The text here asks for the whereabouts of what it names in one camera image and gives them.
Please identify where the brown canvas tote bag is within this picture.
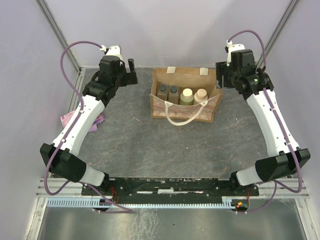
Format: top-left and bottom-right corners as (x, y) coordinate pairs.
(150, 67), (223, 126)

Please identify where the beige lotion bottle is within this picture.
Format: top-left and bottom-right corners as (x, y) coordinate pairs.
(193, 88), (208, 105)

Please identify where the clear square bottle dark label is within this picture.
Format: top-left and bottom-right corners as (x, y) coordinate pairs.
(156, 84), (169, 101)

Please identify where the yellow-green lotion bottle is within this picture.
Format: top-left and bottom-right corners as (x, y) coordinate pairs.
(179, 88), (194, 106)

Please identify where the clear square bottle yellow liquid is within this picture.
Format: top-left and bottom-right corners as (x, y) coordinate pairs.
(167, 85), (179, 105)

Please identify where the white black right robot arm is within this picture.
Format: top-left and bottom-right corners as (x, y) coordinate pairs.
(215, 44), (311, 196)

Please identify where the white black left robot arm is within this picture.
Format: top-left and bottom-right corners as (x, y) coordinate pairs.
(40, 55), (138, 195)

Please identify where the pink tissue pack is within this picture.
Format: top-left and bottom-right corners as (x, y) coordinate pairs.
(60, 110), (106, 133)

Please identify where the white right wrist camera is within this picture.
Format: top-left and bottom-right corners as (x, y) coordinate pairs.
(225, 41), (246, 67)

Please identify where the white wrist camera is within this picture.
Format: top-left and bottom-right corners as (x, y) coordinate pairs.
(225, 41), (246, 67)
(105, 45), (123, 60)

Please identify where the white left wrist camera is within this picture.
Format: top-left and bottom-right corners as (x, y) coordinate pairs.
(105, 45), (123, 60)

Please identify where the aluminium frame post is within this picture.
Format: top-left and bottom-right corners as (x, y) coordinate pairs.
(35, 0), (81, 73)

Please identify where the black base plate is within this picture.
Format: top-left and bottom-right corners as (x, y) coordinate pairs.
(97, 177), (259, 203)

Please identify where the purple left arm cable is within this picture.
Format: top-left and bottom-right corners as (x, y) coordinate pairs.
(43, 41), (133, 214)

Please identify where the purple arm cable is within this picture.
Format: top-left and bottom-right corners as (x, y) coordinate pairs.
(227, 29), (305, 213)
(43, 41), (133, 214)

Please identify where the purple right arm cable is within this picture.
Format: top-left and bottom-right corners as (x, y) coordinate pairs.
(227, 29), (305, 213)

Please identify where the blue slotted cable duct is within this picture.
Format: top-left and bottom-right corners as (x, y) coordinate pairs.
(46, 196), (248, 208)

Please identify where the aluminium front rail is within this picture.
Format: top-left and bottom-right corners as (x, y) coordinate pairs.
(34, 177), (311, 198)

